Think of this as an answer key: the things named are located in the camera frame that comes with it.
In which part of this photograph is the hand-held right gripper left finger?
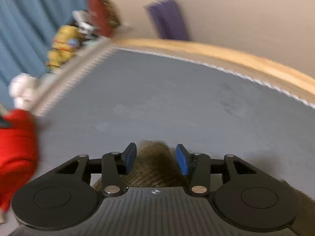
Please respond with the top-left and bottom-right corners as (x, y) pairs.
(56, 142), (137, 197)

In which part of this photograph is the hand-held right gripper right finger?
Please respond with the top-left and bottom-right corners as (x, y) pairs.
(176, 144), (259, 197)

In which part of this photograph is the olive corduroy blanket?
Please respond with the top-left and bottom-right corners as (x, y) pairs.
(90, 140), (315, 236)

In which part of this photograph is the grey quilted mattress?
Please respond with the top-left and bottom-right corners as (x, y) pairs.
(5, 48), (315, 236)

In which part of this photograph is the white window ledge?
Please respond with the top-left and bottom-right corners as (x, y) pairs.
(32, 27), (134, 116)

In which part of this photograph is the red quilted blanket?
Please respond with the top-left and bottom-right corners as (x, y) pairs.
(0, 109), (40, 213)

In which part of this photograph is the yellow plush toy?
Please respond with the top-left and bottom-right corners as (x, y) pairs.
(45, 25), (82, 74)

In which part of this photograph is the purple paper sheet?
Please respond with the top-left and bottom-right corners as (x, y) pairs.
(145, 0), (191, 41)

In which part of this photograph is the grey white plush toy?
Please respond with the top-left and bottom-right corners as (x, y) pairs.
(72, 10), (97, 35)

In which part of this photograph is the dark red pillow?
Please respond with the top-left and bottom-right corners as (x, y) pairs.
(87, 0), (121, 39)

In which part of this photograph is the blue curtain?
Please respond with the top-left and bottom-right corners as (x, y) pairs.
(0, 0), (92, 104)

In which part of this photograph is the wooden bed frame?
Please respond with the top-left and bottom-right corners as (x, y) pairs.
(113, 38), (315, 97)

